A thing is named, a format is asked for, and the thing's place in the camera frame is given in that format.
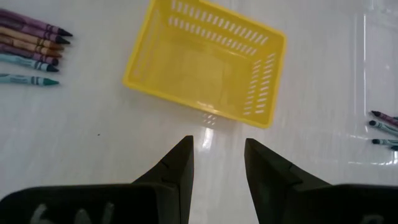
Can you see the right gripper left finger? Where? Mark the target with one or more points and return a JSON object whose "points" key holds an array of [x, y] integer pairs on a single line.
{"points": [[182, 174]]}

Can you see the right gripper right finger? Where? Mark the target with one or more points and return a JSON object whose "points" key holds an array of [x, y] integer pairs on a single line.
{"points": [[264, 186]]}

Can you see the blue crayon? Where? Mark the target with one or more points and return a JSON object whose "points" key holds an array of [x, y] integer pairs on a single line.
{"points": [[25, 62]]}

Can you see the yellow plastic basket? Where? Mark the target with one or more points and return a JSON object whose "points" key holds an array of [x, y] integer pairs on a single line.
{"points": [[192, 71]]}

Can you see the brown crayon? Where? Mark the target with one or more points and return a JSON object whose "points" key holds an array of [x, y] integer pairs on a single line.
{"points": [[25, 36], [21, 44]]}

